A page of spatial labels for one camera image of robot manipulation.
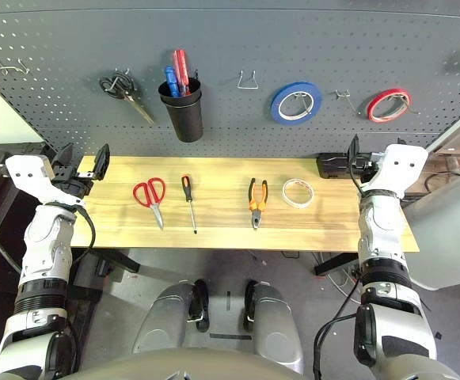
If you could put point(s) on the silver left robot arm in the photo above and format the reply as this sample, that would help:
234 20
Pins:
43 237

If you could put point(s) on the black plastic cup holder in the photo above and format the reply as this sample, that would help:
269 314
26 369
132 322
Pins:
186 122

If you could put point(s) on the black plastic tool case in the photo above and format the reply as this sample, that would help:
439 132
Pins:
332 164

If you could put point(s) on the black robot left foot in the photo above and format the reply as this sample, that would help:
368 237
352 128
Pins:
201 301

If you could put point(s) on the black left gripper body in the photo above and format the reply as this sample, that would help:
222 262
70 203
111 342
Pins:
69 182

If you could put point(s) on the grey metal pegboard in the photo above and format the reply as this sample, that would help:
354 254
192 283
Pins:
229 39

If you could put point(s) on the light grey plastic chair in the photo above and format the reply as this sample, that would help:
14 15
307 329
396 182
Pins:
443 229

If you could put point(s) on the orange black screwdriver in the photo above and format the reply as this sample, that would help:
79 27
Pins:
186 188

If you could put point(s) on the black robot foot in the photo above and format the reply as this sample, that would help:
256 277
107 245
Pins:
201 301
250 305

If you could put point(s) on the orange black pliers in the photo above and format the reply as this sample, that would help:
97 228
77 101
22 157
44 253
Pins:
256 215

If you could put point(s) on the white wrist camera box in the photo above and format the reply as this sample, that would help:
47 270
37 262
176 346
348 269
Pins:
396 170
27 174

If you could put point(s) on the silver scissors hook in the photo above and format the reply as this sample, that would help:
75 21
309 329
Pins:
115 85

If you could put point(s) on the silver robot left leg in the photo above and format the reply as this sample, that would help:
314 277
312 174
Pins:
162 316

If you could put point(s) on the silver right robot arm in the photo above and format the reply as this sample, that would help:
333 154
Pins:
384 237

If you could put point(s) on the white tape roll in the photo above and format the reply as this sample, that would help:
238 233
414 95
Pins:
297 206

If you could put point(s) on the silver blue tape hook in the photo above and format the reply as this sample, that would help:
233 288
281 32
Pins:
302 99

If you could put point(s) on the silver robot right leg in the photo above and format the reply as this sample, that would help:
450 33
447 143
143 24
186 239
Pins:
277 324

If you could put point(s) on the black table leg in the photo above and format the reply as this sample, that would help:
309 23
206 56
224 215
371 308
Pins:
122 261
332 266

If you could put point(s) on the blue tape roll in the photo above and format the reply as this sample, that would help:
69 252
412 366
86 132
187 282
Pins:
277 101

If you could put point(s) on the silver red tape hook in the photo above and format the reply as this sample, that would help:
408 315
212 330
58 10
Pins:
401 99

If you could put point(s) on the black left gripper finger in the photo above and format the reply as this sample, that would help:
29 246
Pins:
102 164
64 156

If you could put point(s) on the silver double prong hook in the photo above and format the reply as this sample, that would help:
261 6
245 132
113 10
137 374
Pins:
342 95

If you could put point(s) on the silver robot leg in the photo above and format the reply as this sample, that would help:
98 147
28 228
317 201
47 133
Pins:
162 316
277 324

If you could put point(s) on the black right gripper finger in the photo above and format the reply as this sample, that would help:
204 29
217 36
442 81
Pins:
354 152
401 141

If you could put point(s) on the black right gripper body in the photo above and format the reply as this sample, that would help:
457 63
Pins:
368 168

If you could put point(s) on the red tape roll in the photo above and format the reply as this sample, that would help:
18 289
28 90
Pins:
386 93

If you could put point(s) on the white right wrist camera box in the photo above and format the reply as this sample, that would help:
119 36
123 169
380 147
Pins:
396 170

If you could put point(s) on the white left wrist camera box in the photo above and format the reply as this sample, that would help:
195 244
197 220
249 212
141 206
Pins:
27 174

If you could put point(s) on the grey robot torso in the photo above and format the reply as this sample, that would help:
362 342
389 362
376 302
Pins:
214 368

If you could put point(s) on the black robot right foot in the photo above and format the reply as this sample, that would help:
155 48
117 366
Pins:
250 305

